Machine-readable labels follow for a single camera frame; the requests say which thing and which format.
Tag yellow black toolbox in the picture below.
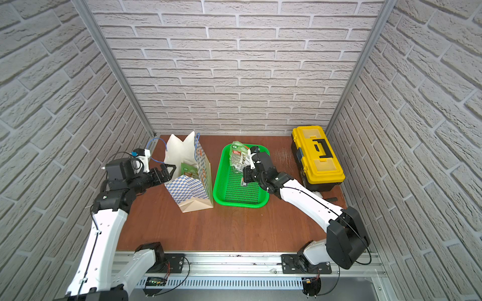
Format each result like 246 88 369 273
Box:
291 125 345 192

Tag white blue checkered paper bag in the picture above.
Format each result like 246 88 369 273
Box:
146 131 214 213

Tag aluminium front rail frame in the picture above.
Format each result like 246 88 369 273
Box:
135 252 388 290

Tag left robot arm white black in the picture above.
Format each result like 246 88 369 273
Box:
63 156 176 300

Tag clear green condiment packet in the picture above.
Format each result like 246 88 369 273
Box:
230 141 252 173

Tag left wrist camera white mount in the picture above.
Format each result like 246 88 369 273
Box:
131 148 151 174

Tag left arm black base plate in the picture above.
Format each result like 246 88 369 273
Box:
147 253 185 274

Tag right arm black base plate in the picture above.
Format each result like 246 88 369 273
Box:
281 253 332 275

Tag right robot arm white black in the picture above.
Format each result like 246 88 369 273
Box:
243 146 370 270

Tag green plastic basket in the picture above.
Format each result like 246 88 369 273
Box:
213 144 270 209

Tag small circuit board left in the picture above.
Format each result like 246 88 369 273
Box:
145 277 168 288

